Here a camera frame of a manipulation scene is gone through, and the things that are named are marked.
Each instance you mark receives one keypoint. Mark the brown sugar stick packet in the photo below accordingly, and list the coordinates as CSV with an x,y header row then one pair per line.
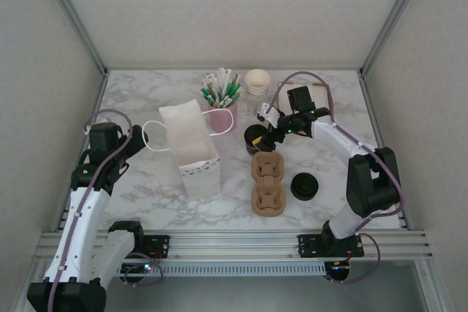
x,y
213,93

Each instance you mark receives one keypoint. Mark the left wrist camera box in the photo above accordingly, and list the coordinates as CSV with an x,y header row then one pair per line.
x,y
86,129

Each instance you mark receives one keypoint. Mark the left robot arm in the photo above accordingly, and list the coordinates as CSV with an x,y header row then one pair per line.
x,y
84,217

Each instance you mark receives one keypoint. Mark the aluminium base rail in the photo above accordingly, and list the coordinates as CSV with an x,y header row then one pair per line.
x,y
234,246

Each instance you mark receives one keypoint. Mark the small circuit board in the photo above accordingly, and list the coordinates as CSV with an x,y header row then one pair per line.
x,y
338,270
137,269

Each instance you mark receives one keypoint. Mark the pink cylindrical holder cup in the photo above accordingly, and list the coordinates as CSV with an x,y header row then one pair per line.
x,y
223,120

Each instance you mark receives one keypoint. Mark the white sugar stick packet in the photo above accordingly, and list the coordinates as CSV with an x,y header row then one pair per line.
x,y
209,79
237,80
225,77

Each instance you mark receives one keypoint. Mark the aluminium frame post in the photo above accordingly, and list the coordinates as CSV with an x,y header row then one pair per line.
x,y
393,16
76,19

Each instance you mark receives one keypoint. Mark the white printed paper bag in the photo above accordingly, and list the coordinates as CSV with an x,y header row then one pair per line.
x,y
199,177

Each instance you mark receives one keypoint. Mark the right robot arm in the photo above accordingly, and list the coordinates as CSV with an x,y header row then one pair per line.
x,y
369,180

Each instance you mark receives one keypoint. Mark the brown pulp cup carrier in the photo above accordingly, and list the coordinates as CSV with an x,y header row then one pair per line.
x,y
268,184

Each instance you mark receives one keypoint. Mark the black plastic cup lid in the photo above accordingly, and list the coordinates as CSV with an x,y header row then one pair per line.
x,y
303,196
303,181

